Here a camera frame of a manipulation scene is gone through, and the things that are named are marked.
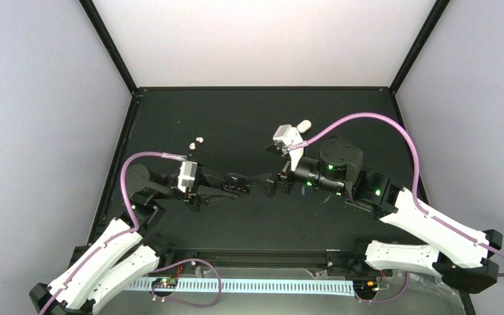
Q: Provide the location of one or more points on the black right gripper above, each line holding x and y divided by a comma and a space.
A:
283, 176

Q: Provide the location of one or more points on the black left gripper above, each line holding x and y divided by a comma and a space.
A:
205, 192

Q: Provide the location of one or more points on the black earbud charging case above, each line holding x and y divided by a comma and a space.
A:
236, 184

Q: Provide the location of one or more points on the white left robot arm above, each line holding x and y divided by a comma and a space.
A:
128, 249

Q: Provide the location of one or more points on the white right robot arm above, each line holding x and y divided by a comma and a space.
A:
458, 255

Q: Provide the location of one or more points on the white earbud charging case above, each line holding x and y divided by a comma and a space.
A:
304, 126

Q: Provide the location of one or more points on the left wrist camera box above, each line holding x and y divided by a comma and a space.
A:
187, 176

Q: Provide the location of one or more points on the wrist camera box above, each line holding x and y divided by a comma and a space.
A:
187, 176
288, 140

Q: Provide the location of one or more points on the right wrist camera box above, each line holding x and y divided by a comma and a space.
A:
288, 140

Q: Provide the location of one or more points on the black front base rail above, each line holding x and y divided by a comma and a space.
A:
268, 258

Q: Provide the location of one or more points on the light blue cable duct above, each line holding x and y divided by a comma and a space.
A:
254, 286

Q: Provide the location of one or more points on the black frame post left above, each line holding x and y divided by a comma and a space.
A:
107, 40

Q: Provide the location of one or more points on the black frame post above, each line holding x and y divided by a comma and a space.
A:
107, 40
423, 35

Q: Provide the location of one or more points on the black frame post right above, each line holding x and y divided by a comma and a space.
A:
423, 35

